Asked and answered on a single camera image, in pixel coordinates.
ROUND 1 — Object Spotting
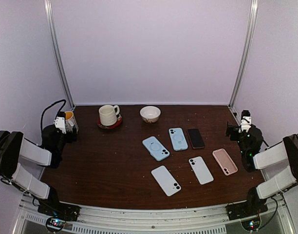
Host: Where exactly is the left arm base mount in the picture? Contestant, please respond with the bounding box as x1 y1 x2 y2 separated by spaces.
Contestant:
37 198 80 234

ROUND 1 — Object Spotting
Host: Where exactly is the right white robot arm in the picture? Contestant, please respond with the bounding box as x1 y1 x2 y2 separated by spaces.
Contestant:
225 122 298 215

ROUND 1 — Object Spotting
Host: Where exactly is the cream ribbed mug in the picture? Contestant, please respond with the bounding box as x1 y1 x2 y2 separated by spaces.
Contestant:
98 105 120 126

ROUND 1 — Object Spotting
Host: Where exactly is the white phone from blue case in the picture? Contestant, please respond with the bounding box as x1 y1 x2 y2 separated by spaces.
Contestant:
188 156 214 185

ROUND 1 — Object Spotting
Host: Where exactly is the purple phone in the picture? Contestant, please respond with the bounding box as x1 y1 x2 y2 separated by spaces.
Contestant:
187 128 205 149

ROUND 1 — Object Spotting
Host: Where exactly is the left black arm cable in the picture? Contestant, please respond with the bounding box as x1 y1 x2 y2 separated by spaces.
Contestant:
39 99 67 147

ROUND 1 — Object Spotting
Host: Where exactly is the silver phone from case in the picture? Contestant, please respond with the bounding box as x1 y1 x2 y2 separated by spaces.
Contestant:
151 165 182 196

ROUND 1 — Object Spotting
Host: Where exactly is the aluminium frame post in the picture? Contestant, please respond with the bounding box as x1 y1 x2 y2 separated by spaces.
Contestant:
44 0 75 109
228 0 259 109

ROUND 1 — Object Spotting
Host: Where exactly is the red patterned coaster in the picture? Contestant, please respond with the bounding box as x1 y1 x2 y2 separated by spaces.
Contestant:
96 114 122 130

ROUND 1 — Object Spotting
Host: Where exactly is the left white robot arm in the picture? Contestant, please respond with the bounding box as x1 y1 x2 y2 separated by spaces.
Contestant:
0 125 77 216

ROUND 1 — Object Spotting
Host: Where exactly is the front aluminium rail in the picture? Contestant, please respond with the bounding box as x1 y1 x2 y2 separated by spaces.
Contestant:
12 198 293 234

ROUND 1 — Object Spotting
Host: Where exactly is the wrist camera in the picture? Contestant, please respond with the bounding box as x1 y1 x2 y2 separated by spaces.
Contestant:
239 110 252 133
54 111 66 134

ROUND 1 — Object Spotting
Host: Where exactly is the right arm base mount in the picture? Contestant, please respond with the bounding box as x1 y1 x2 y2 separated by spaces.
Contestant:
225 195 268 232

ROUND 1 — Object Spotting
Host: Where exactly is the pink phone case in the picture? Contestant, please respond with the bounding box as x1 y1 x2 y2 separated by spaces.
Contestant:
212 149 238 176

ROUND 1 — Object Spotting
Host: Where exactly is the white mug orange inside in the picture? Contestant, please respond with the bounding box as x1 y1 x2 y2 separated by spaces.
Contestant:
64 111 79 133

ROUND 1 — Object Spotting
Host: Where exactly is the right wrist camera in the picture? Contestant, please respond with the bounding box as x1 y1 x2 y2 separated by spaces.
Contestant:
239 110 252 133

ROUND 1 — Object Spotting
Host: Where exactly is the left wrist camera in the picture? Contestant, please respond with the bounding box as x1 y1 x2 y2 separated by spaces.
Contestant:
54 111 66 134

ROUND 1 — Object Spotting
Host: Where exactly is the right aluminium frame post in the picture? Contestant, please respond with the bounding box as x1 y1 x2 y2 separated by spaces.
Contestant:
228 0 259 109

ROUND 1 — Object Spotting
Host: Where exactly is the white ceramic bowl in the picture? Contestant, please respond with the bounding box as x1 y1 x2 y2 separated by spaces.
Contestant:
140 106 161 123

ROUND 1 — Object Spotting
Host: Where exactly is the left aluminium frame post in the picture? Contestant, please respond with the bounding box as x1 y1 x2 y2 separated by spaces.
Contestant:
44 0 75 109

